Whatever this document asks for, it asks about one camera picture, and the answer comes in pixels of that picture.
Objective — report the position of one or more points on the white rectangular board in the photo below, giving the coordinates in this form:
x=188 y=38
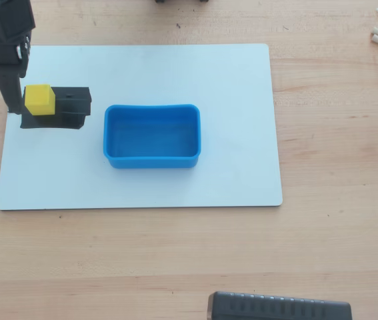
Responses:
x=162 y=186

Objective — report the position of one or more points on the blue rectangular bin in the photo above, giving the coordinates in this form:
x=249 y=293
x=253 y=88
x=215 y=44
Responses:
x=152 y=136

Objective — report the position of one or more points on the black ribbed device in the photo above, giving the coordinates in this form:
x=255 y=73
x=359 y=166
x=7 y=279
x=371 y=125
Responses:
x=275 y=308

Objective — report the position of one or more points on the yellow cube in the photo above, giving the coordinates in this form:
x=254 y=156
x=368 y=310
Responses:
x=39 y=100

